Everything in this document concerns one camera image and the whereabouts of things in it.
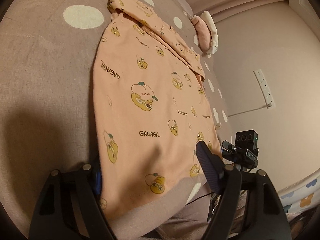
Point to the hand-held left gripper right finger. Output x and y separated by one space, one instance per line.
208 166

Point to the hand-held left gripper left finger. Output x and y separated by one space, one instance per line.
97 180

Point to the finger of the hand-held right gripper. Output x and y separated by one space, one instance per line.
228 146

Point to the pink cartoon print shirt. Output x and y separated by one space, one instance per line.
150 80

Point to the person's mauve clothing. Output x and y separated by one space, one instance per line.
190 220

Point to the white power strip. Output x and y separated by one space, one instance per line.
264 87

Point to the floral printed cloth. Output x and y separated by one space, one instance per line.
297 196

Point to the mauve polka dot bed sheet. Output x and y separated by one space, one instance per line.
50 80

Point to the folded pink cloth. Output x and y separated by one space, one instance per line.
203 31

